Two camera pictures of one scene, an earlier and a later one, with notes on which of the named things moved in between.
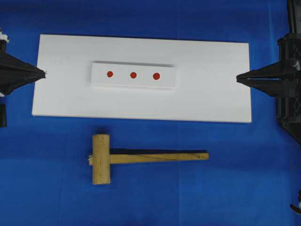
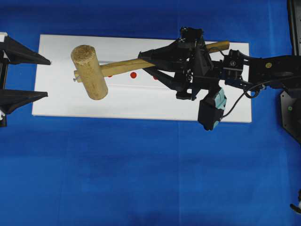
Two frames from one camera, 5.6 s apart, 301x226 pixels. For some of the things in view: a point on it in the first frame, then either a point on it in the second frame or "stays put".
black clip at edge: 297,208 stays put
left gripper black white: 10,66 -> 13,52
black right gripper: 281,79 -> 199,76
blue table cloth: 252,176 stays put
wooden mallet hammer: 101,159 -> 93,76
